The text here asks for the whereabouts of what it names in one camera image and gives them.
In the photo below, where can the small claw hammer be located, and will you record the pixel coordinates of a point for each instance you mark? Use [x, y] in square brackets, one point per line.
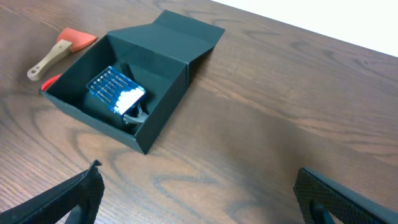
[139, 119]

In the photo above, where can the red handled pliers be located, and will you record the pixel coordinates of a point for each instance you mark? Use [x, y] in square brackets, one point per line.
[49, 82]

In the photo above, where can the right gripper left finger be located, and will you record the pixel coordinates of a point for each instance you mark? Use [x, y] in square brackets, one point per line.
[78, 197]

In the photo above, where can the orange scraper wooden handle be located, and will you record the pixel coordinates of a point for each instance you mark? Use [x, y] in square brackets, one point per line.
[68, 41]

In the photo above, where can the blue precision screwdriver set case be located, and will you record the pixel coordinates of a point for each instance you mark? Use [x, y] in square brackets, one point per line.
[117, 91]

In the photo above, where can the black open gift box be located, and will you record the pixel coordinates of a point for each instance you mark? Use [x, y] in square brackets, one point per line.
[160, 57]

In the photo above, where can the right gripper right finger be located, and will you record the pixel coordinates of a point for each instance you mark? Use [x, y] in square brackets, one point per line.
[321, 198]

